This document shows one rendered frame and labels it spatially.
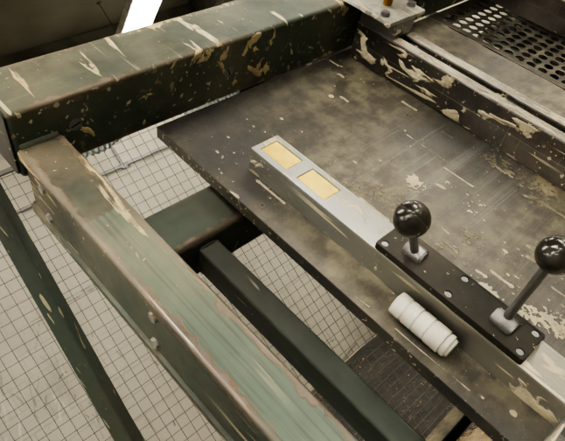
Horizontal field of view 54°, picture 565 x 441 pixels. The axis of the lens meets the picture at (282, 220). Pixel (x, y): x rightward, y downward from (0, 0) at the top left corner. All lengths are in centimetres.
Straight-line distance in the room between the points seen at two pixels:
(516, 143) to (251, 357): 57
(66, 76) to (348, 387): 52
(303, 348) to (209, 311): 16
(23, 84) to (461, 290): 57
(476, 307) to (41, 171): 52
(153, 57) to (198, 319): 40
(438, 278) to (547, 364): 14
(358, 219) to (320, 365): 18
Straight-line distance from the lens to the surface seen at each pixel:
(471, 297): 64
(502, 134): 94
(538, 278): 59
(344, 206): 69
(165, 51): 82
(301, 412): 52
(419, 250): 65
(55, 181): 69
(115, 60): 80
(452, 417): 197
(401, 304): 63
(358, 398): 65
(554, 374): 65
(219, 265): 72
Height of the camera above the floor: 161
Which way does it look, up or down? level
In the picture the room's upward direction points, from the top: 31 degrees counter-clockwise
